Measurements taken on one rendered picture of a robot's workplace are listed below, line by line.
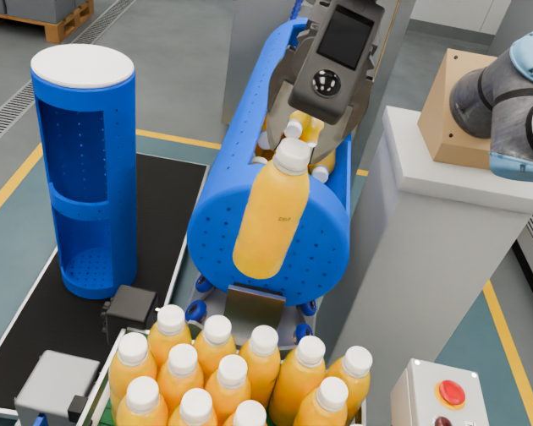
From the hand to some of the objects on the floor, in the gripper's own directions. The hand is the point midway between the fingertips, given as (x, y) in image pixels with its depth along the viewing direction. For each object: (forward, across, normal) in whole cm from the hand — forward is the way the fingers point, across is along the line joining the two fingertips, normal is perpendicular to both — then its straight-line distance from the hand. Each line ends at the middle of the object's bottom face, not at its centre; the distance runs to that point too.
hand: (293, 151), depth 54 cm
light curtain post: (+148, -42, -149) cm, 214 cm away
